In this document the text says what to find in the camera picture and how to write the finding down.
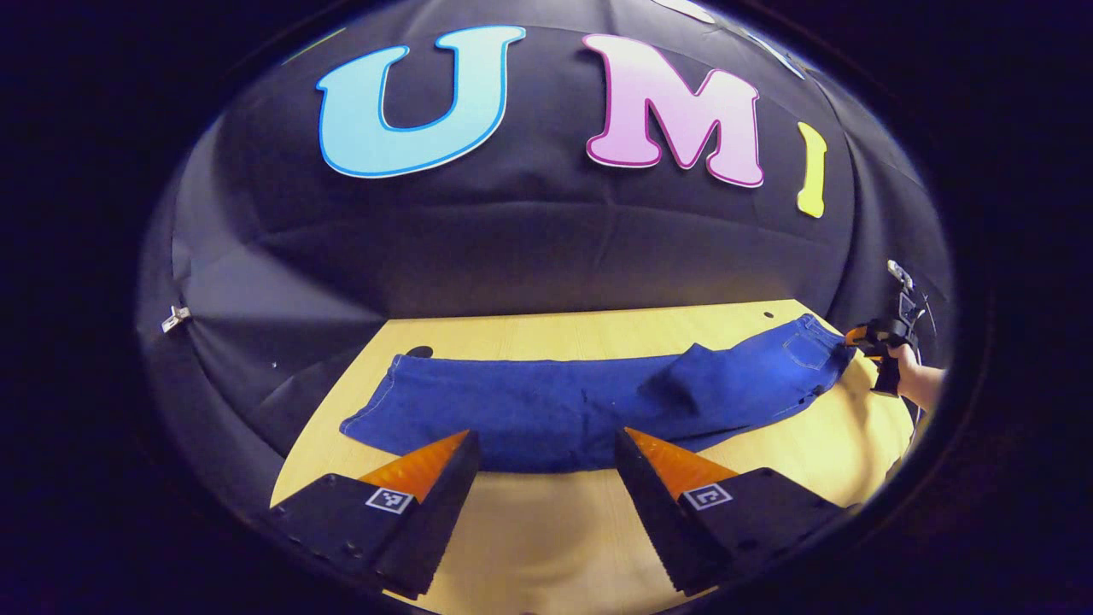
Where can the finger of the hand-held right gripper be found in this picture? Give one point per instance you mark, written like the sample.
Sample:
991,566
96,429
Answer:
856,335

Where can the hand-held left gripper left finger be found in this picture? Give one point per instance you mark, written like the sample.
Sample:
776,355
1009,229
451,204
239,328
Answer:
435,521

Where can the blue denim jeans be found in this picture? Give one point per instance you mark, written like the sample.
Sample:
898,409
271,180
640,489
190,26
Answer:
529,401

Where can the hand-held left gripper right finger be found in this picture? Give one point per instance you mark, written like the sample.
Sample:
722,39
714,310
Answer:
653,521

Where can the white cloth clip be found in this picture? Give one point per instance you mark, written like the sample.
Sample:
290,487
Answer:
175,319

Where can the black backdrop cloth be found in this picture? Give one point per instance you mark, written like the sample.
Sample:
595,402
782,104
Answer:
512,239

